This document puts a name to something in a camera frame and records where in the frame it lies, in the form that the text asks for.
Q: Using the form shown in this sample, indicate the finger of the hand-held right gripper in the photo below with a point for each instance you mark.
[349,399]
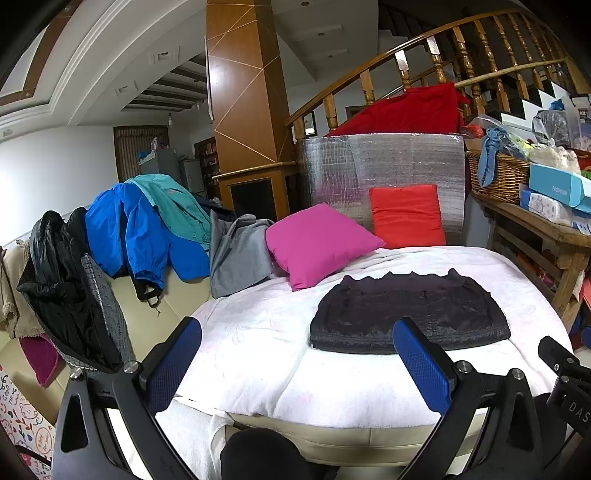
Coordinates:
[556,353]

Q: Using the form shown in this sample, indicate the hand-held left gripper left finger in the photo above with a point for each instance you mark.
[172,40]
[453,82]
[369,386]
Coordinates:
[175,360]

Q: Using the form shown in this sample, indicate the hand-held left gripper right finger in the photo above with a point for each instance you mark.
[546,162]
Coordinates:
[420,364]

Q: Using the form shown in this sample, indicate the dark puffer jacket brass zipper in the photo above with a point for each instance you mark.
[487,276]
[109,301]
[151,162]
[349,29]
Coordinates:
[406,309]

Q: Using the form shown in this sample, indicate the cream leather sofa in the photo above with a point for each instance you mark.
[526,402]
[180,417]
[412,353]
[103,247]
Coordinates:
[180,300]

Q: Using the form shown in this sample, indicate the white blanket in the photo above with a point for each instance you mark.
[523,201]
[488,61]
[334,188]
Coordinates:
[263,332]

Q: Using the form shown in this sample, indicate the wooden table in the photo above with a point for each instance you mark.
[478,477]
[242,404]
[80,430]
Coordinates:
[554,240]

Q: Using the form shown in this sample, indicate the grey hooded jacket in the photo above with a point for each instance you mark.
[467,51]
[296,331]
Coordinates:
[240,258]

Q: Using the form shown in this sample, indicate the person's leg black trousers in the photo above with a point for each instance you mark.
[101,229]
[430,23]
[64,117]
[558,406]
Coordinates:
[261,454]

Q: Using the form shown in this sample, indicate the magenta cloth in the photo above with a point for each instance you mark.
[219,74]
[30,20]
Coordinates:
[41,360]

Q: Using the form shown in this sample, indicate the blue jacket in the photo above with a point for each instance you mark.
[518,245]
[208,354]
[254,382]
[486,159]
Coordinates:
[138,230]

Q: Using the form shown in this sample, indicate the black puffer jacket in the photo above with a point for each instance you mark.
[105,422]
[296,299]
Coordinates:
[60,286]

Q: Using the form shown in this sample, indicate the red cushion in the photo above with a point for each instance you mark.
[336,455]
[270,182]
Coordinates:
[406,214]

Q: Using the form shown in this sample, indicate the teal jacket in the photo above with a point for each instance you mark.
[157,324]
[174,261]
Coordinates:
[178,207]

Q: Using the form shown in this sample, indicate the navy cloth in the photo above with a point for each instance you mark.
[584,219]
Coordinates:
[217,207]

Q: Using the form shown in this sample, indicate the pink cushion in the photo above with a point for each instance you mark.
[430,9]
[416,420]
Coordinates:
[318,242]

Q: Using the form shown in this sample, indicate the cartoon printed bag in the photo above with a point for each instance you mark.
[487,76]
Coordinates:
[23,424]

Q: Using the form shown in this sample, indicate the blue cardboard box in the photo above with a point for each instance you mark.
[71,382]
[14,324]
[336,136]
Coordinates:
[561,184]

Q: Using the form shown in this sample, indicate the beige fleece coat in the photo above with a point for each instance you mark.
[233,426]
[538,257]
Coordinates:
[14,295]

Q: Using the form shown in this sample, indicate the wicker basket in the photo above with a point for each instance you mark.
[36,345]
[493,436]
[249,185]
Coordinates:
[501,177]

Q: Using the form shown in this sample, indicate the grey refrigerator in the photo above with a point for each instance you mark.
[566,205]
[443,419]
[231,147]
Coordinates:
[190,175]

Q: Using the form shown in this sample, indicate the wooden cabinet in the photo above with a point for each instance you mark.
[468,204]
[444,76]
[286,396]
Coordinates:
[251,189]

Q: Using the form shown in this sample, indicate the silver foil board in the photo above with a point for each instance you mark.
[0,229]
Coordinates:
[397,159]

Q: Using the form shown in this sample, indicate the light blue cloth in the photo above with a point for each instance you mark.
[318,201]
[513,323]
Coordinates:
[490,154]

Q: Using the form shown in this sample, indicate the brown curtain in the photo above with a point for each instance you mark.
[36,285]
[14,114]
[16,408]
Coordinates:
[134,143]

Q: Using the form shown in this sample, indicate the clear plastic bag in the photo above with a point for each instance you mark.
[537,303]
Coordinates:
[551,127]

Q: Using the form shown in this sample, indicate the red cloth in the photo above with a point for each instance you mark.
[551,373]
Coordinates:
[411,110]

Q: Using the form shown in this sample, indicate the wooden pillar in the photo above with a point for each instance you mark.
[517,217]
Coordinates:
[244,92]

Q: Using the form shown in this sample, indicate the wooden stair railing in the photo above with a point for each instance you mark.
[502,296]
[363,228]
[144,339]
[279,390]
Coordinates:
[415,46]

